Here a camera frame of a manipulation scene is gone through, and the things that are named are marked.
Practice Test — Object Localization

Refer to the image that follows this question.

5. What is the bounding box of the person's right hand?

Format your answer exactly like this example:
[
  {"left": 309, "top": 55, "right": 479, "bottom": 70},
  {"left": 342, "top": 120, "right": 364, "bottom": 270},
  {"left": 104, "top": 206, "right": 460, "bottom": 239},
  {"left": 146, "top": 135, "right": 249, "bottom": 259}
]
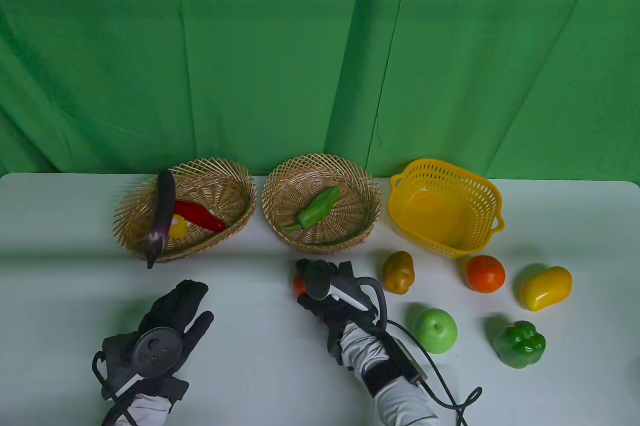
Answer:
[{"left": 293, "top": 259, "right": 386, "bottom": 354}]

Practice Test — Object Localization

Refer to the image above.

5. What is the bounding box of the person's left hand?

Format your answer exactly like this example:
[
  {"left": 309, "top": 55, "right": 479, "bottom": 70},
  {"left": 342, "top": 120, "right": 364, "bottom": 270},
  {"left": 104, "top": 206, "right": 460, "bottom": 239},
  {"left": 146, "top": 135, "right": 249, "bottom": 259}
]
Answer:
[{"left": 92, "top": 280, "right": 215, "bottom": 399}]

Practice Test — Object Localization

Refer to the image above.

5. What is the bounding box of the brown pear object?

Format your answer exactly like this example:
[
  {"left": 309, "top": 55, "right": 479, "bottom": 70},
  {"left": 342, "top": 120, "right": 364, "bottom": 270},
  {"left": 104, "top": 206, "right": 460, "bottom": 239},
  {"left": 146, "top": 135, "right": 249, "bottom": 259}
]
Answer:
[{"left": 382, "top": 251, "right": 416, "bottom": 295}]

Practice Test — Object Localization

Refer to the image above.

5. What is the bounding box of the red chili pepper object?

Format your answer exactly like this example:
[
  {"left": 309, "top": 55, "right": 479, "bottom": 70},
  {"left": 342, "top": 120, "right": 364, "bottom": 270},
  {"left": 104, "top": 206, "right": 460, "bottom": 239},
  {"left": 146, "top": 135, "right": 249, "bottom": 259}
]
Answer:
[{"left": 173, "top": 201, "right": 227, "bottom": 233}]

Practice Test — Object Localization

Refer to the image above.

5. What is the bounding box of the purple eggplant object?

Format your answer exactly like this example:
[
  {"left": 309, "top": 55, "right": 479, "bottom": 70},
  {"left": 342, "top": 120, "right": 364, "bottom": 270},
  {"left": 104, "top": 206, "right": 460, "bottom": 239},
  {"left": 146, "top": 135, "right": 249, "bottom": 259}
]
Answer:
[{"left": 146, "top": 169, "right": 177, "bottom": 270}]

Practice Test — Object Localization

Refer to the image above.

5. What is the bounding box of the green apple object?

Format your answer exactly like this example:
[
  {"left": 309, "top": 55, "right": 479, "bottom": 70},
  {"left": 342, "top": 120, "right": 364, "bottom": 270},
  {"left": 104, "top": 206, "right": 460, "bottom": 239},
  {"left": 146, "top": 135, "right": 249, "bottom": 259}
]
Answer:
[{"left": 414, "top": 308, "right": 458, "bottom": 354}]

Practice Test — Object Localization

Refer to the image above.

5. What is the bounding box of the round wicker basket container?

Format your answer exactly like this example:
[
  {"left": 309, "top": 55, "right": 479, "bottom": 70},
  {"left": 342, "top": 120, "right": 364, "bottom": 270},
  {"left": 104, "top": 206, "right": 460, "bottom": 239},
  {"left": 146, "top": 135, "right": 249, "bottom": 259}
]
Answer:
[{"left": 262, "top": 153, "right": 382, "bottom": 254}]

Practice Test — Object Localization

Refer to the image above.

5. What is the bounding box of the long green pepper object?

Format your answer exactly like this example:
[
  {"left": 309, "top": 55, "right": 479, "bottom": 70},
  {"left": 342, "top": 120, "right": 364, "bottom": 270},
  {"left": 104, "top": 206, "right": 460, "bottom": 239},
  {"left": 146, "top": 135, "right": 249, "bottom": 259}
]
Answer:
[{"left": 280, "top": 186, "right": 341, "bottom": 233}]

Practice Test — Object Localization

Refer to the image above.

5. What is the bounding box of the oval wicker basket container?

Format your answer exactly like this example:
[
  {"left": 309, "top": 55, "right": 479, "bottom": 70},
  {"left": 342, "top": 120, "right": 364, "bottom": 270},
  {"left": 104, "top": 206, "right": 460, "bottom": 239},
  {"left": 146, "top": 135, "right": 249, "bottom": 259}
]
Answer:
[{"left": 113, "top": 158, "right": 258, "bottom": 263}]

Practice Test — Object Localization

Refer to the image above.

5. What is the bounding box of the yellow plastic basket container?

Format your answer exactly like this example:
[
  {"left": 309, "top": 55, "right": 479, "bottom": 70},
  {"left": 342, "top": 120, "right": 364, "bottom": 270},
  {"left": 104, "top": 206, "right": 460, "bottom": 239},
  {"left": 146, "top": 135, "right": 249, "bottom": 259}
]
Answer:
[{"left": 388, "top": 158, "right": 505, "bottom": 259}]

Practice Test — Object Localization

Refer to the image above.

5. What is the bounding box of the orange fruit object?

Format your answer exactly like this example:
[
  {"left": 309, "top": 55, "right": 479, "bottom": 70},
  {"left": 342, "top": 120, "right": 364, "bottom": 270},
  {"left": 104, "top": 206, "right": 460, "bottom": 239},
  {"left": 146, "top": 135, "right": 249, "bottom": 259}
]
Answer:
[{"left": 466, "top": 255, "right": 506, "bottom": 293}]

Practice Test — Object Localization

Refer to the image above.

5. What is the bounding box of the green bell pepper object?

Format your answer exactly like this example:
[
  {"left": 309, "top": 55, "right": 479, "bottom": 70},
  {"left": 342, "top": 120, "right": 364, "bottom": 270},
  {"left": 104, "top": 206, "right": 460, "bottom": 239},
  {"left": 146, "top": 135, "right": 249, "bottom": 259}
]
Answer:
[{"left": 492, "top": 321, "right": 547, "bottom": 369}]

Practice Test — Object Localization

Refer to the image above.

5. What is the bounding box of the yellow mango object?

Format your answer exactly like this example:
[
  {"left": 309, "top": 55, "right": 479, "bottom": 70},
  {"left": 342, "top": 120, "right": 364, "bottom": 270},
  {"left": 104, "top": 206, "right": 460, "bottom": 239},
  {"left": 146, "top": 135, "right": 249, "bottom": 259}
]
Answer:
[{"left": 519, "top": 266, "right": 573, "bottom": 312}]

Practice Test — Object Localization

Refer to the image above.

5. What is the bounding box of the person's left forearm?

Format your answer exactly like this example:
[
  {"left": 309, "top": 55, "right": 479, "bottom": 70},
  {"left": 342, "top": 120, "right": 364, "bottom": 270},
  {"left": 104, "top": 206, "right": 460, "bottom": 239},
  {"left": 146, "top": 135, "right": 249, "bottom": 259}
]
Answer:
[{"left": 102, "top": 390, "right": 174, "bottom": 426}]

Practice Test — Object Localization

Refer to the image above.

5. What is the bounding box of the person's right forearm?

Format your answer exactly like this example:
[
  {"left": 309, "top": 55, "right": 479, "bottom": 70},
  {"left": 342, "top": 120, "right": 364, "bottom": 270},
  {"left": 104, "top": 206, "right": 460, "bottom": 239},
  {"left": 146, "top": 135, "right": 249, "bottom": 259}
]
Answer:
[{"left": 340, "top": 321, "right": 442, "bottom": 426}]

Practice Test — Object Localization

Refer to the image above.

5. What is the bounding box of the green background cloth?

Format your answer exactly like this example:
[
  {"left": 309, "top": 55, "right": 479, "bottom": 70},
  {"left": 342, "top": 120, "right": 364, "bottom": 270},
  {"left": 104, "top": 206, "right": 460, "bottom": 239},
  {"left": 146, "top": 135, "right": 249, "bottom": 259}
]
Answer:
[{"left": 0, "top": 0, "right": 640, "bottom": 182}]

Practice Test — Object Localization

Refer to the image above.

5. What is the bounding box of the black round tracker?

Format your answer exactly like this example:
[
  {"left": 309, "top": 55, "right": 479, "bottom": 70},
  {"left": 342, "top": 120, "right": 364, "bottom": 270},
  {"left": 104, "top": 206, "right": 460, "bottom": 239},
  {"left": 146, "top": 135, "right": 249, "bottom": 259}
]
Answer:
[
  {"left": 304, "top": 260, "right": 374, "bottom": 310},
  {"left": 114, "top": 327, "right": 185, "bottom": 393}
]

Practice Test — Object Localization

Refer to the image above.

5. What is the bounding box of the black wrist camera unit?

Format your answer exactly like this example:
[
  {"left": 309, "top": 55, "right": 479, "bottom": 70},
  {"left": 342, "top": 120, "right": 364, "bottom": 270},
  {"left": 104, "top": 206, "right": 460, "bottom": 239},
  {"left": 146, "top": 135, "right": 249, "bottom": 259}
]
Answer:
[{"left": 384, "top": 335, "right": 429, "bottom": 385}]

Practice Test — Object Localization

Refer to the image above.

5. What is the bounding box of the black cable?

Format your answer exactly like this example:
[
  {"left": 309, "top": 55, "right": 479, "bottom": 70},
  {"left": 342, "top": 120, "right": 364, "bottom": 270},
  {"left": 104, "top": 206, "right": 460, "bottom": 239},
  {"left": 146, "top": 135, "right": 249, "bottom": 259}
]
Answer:
[
  {"left": 372, "top": 280, "right": 484, "bottom": 426},
  {"left": 91, "top": 350, "right": 137, "bottom": 426}
]

